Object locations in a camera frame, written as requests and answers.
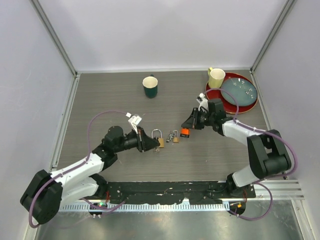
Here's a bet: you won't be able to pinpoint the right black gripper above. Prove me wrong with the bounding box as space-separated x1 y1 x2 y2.
181 107 215 130

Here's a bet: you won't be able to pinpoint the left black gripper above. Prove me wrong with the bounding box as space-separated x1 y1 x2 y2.
114 126 160 153

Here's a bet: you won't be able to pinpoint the orange black padlock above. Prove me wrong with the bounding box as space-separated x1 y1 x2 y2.
180 127 190 138

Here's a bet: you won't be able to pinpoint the large brass padlock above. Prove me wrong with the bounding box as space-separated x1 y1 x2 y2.
151 128 165 148

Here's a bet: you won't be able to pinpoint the small brass long-shackle padlock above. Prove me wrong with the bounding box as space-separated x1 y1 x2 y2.
173 130 180 143

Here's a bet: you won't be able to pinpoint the keys with panda keychain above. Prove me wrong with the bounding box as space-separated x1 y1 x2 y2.
166 132 175 143

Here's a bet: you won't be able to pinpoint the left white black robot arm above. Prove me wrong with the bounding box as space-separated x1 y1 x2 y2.
20 126 160 228

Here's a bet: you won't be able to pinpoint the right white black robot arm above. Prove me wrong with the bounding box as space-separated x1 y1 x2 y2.
180 95 292 198

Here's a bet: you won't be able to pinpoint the yellow mug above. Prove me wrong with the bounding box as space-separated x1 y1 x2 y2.
207 67 226 89

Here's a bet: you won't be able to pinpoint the dark green mug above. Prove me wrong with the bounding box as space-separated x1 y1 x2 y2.
142 74 158 99

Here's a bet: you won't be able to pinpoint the blue ceramic plate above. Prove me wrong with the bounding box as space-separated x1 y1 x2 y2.
220 77 258 107

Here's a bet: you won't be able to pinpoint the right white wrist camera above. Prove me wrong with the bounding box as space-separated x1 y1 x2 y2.
196 93 208 111

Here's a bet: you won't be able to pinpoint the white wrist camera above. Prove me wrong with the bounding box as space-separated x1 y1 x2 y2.
125 112 142 133
196 93 208 111

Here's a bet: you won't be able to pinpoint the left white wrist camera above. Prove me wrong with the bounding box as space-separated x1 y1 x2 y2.
125 112 142 133

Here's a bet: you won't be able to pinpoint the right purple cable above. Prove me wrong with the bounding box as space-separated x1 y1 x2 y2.
202 87 299 221

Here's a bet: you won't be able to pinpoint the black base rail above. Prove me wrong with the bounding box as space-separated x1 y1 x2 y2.
100 181 256 205

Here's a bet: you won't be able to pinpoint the white slotted cable duct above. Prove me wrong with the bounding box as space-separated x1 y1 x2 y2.
59 201 230 213

